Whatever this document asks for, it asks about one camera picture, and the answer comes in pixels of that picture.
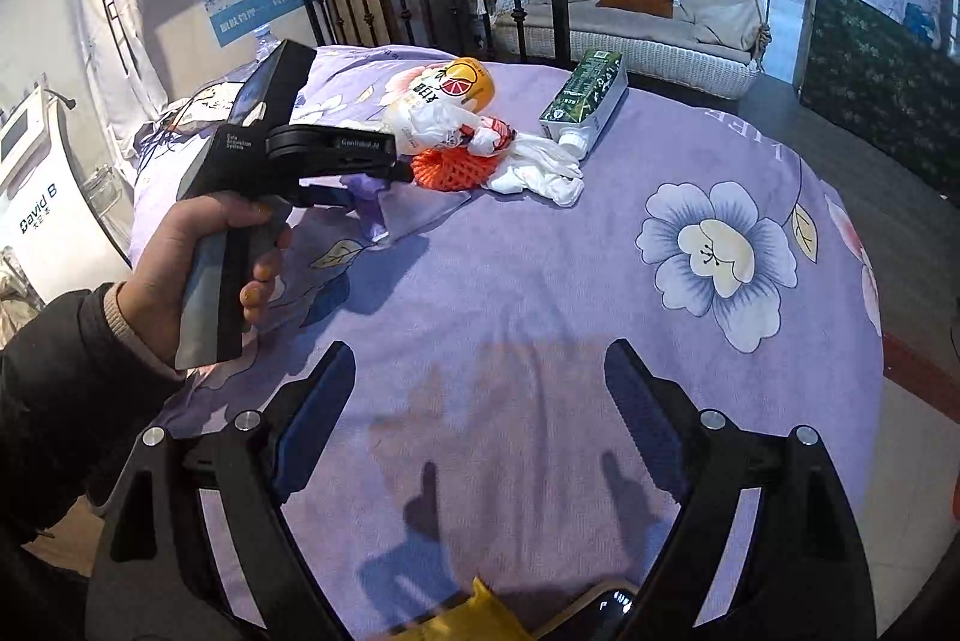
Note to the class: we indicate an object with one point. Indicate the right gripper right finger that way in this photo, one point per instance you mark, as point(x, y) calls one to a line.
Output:
point(644, 403)

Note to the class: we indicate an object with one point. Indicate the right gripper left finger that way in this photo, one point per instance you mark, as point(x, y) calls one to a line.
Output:
point(303, 416)

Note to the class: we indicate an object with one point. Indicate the yellow white drink bottle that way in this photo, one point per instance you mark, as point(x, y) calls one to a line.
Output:
point(436, 106)

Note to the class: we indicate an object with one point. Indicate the white tissue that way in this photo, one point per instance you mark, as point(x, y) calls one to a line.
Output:
point(539, 165)

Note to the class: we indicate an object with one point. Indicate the green drink carton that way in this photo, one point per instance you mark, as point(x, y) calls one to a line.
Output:
point(577, 115)

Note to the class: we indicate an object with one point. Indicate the person's left forearm black sleeve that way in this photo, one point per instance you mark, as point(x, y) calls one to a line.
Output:
point(78, 386)

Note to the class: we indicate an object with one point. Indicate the clear water bottle blue label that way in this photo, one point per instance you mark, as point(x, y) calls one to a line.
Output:
point(266, 42)

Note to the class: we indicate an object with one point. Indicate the purple floral bed cover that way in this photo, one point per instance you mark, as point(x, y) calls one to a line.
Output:
point(480, 440)

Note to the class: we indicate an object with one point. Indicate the smartphone in tan case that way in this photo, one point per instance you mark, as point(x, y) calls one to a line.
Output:
point(600, 614)

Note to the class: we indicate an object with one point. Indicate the white beauty machine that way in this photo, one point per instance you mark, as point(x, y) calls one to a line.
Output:
point(62, 228)

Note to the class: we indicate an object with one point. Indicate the yellow snack packet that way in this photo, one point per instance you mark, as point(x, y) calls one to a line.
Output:
point(481, 617)

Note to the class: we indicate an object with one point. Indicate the white wicker swing sofa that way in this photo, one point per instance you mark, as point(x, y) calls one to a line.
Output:
point(711, 46)

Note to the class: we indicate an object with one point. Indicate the green floral covered counter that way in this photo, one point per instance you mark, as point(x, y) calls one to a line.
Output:
point(862, 71)

